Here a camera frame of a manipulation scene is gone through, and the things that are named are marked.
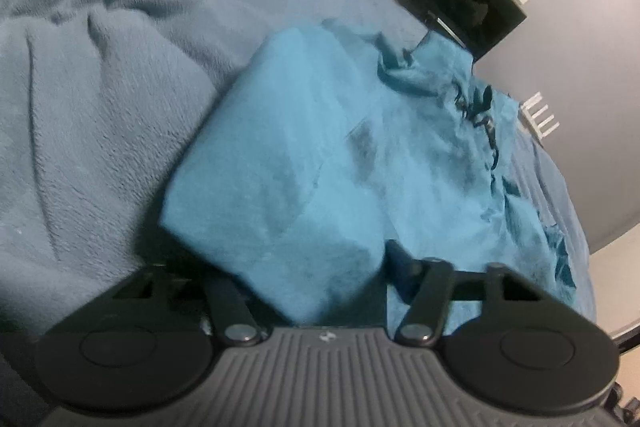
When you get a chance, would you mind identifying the blue zip jacket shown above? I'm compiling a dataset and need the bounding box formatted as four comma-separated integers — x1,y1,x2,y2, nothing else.
159,18,582,329

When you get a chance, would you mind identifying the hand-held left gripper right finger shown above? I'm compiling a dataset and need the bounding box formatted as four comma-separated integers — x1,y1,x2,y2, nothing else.
387,241,547,349

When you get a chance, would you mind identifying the grey-blue fleece blanket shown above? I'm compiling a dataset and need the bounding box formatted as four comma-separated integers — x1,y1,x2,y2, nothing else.
0,0,599,427

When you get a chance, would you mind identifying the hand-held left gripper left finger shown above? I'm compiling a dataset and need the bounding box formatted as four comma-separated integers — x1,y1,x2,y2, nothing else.
112,264,272,349

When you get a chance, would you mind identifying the white router with antennas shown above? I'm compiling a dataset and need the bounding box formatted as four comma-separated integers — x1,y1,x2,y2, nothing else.
517,91,561,140

